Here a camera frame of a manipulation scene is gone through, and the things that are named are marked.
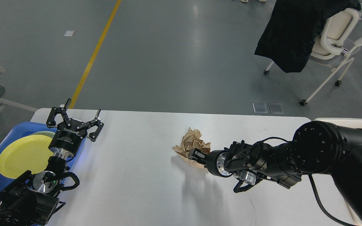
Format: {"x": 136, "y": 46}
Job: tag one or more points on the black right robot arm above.
{"x": 317, "y": 147}

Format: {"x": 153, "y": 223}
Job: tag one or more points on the white office chair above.
{"x": 333, "y": 48}

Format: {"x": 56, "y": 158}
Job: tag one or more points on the clear floor plate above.
{"x": 276, "y": 108}
{"x": 260, "y": 108}

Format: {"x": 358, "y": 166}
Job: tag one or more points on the black jacket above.
{"x": 290, "y": 34}

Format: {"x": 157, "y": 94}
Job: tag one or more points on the clear floor plate right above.
{"x": 276, "y": 108}

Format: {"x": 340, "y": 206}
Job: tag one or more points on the brown paper ball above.
{"x": 192, "y": 139}

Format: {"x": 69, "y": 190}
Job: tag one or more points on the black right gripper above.
{"x": 215, "y": 161}

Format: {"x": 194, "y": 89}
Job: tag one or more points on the yellow plastic plate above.
{"x": 27, "y": 153}

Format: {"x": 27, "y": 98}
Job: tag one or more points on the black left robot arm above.
{"x": 32, "y": 198}

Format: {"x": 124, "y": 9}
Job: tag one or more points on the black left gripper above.
{"x": 67, "y": 138}

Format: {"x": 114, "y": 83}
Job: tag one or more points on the cream plastic bin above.
{"x": 351, "y": 123}

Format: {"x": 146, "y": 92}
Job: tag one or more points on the blue plastic tray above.
{"x": 21, "y": 130}

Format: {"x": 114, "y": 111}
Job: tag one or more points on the clear floor plate left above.
{"x": 260, "y": 108}

